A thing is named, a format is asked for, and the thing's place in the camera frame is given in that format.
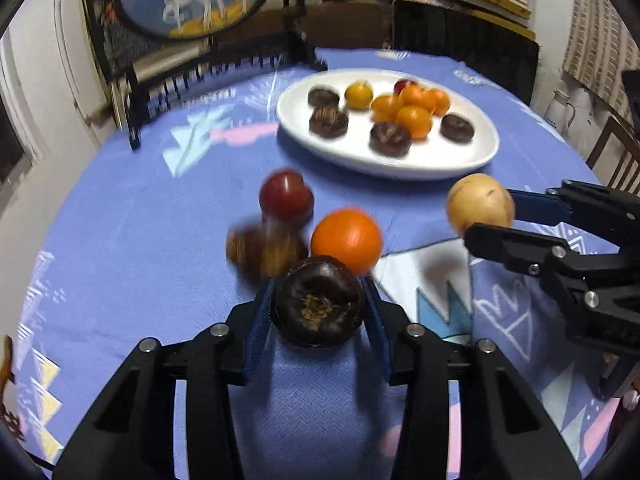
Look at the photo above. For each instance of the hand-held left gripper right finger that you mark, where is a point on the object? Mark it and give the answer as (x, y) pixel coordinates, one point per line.
(379, 332)

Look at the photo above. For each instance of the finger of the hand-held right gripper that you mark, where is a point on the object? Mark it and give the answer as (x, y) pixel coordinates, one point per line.
(537, 207)
(515, 247)

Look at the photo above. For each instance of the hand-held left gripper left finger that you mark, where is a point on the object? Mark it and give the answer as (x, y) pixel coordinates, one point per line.
(257, 330)

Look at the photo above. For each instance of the yellow-brown potato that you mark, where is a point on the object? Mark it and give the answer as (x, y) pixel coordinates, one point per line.
(475, 200)

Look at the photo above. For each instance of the white round plate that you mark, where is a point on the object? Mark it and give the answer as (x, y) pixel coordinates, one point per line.
(435, 161)

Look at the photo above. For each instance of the small orange tangerine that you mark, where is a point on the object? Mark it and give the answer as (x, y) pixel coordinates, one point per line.
(413, 122)
(442, 101)
(416, 95)
(384, 108)

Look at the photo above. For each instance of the dark red plum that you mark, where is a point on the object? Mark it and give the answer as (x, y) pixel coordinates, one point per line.
(285, 195)
(404, 85)

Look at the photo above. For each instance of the yellow orange tangerine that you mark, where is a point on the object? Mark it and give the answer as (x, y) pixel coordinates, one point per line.
(358, 95)

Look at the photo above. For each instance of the brown wooden chair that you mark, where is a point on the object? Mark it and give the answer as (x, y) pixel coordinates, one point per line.
(612, 150)

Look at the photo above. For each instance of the large orange mandarin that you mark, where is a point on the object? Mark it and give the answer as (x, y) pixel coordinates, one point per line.
(345, 237)

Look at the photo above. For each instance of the white thermos jug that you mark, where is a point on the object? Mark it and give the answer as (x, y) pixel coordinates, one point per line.
(559, 107)

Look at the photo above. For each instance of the blue printed tablecloth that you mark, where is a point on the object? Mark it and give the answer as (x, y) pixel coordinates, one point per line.
(150, 220)

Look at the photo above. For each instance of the black ribbed panel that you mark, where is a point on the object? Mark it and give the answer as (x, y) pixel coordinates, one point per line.
(465, 40)

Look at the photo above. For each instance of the checked beige curtain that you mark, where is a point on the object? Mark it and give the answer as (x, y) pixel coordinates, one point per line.
(600, 35)

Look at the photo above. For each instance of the pink cloth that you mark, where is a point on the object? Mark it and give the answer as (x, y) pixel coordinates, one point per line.
(420, 1)

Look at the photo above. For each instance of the round deer screen black stand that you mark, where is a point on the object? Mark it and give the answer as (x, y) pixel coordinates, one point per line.
(195, 0)

